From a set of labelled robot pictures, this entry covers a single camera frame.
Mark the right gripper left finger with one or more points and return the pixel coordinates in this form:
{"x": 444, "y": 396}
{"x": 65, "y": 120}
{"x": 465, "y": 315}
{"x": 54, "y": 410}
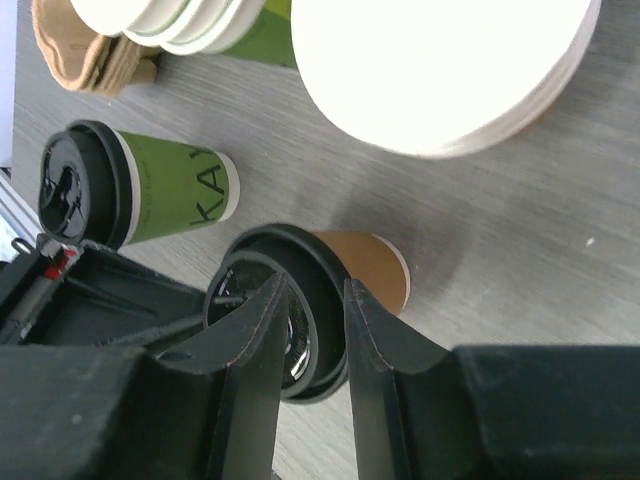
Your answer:
{"x": 120, "y": 413}

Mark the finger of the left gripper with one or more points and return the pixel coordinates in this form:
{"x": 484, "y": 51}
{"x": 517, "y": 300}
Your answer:
{"x": 92, "y": 296}

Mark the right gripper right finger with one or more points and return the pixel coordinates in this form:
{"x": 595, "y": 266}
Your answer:
{"x": 421, "y": 411}

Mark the black lid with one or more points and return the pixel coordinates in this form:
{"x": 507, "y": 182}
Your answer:
{"x": 85, "y": 186}
{"x": 315, "y": 352}

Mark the single brown paper cup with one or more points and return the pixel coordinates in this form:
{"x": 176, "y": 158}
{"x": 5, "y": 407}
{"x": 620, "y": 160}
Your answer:
{"x": 374, "y": 261}

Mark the single green paper cup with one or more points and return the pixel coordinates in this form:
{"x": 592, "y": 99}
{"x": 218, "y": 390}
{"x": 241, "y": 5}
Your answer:
{"x": 176, "y": 187}

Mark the cardboard cup carrier tray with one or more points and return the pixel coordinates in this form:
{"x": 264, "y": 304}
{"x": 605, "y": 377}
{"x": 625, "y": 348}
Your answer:
{"x": 81, "y": 60}

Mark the brown paper cup stack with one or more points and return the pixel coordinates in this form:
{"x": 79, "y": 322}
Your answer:
{"x": 438, "y": 79}

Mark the green paper cup stack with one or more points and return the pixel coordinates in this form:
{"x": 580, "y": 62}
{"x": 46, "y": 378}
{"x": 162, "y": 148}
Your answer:
{"x": 254, "y": 30}

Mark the aluminium front rail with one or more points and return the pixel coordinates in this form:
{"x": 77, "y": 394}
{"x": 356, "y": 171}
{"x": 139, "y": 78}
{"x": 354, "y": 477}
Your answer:
{"x": 18, "y": 220}

